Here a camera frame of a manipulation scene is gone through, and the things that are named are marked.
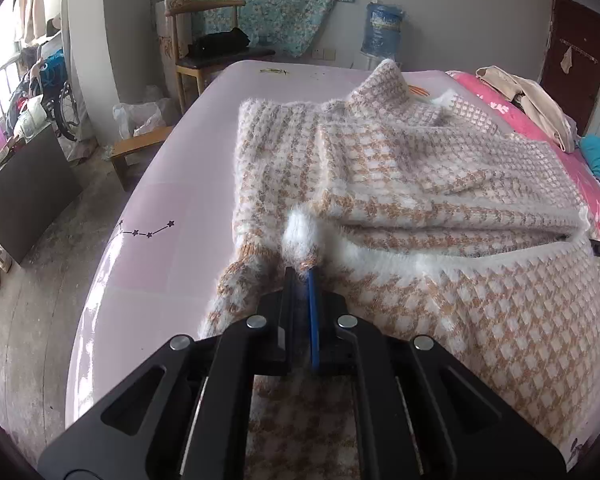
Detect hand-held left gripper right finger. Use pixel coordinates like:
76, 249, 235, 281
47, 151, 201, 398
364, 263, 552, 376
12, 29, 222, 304
307, 266, 567, 480

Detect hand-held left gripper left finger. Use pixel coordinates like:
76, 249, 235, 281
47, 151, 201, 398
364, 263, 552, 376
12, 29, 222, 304
37, 266, 297, 480

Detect beige white houndstooth sweater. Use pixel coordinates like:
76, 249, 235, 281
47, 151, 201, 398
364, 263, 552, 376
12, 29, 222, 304
197, 58, 600, 480

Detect hanging beige clothes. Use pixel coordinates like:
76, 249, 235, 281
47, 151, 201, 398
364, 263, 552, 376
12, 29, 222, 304
12, 0, 48, 46

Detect pink floral blanket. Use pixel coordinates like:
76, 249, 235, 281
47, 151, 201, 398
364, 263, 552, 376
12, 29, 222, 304
447, 70, 600, 256

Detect beige garment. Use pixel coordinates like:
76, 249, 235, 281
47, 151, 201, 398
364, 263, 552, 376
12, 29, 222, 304
475, 65, 580, 153

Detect dark red door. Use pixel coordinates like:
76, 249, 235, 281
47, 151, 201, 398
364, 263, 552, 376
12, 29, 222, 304
539, 0, 600, 136

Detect wooden stool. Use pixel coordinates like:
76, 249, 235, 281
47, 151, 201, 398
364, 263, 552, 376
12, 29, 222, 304
110, 125, 173, 192

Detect white plastic bag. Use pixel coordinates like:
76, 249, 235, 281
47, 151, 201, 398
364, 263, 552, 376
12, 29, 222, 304
112, 85, 181, 141

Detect white water dispenser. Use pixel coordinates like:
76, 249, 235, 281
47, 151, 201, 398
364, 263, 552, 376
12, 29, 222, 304
352, 52, 403, 72

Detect wooden chair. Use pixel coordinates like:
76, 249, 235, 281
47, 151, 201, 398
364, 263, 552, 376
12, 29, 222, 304
164, 0, 277, 113

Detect black bag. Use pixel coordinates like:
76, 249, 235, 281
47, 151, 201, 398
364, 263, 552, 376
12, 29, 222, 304
187, 27, 251, 58

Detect dark grey board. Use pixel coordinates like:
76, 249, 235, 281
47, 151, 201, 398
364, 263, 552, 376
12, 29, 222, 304
0, 121, 83, 266

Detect blue water bottle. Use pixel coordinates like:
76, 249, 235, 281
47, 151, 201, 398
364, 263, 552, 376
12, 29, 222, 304
361, 1, 406, 61

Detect wheelchair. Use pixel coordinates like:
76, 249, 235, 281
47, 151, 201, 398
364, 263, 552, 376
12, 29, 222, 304
7, 50, 81, 142

